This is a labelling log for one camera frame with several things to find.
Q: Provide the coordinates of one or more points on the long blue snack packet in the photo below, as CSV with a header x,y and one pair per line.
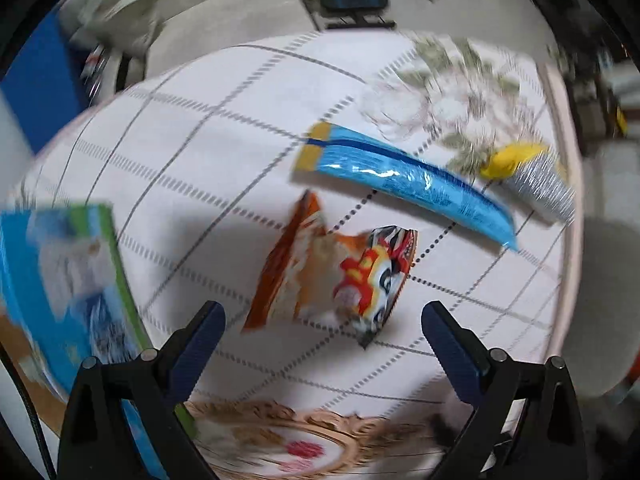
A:
x,y
400,180

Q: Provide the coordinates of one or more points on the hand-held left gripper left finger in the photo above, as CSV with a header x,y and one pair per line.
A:
x,y
197,345

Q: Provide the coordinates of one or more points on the white crumpled cloth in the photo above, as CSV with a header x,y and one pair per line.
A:
x,y
120,15

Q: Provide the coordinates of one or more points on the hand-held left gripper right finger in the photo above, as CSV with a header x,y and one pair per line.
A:
x,y
450,347

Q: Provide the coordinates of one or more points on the orange snack bag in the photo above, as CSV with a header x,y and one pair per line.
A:
x,y
330,272

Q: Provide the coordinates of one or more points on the yellow and silver snack packet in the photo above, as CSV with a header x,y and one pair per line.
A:
x,y
532,180

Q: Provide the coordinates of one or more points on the brown and white plush toy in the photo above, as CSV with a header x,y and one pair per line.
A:
x,y
300,440

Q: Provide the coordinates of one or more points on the white grid tablecloth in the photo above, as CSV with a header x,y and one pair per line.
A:
x,y
300,220

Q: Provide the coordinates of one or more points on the blue and green box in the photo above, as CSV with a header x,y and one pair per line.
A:
x,y
70,300

